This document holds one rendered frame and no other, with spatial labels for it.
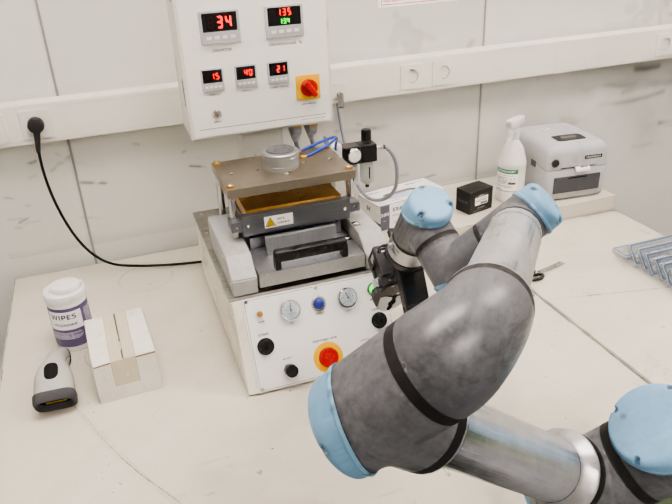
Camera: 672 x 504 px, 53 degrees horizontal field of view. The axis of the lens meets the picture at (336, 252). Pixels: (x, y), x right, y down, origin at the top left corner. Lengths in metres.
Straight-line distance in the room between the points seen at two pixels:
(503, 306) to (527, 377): 0.76
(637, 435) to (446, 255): 0.35
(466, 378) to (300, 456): 0.64
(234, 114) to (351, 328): 0.54
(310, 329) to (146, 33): 0.88
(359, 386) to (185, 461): 0.64
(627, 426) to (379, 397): 0.41
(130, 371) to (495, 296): 0.89
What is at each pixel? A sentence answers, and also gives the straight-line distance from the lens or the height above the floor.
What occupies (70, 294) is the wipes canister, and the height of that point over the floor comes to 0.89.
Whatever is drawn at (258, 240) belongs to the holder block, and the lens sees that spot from 1.40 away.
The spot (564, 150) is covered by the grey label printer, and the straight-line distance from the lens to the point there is 2.05.
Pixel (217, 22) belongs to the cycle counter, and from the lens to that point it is 1.48.
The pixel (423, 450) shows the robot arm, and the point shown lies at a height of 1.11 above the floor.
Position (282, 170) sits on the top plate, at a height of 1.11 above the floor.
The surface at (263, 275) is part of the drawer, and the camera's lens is 1.31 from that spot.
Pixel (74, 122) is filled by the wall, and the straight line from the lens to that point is 1.80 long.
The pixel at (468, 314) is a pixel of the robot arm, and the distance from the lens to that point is 0.63.
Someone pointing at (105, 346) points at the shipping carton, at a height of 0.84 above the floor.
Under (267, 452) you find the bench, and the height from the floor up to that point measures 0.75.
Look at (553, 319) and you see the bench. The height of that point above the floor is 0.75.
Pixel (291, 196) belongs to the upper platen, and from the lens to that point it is 1.42.
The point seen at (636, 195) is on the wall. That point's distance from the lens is 2.71.
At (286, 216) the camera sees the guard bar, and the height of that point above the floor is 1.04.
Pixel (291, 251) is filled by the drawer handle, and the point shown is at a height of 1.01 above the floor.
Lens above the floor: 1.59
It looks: 27 degrees down
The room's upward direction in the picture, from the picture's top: 3 degrees counter-clockwise
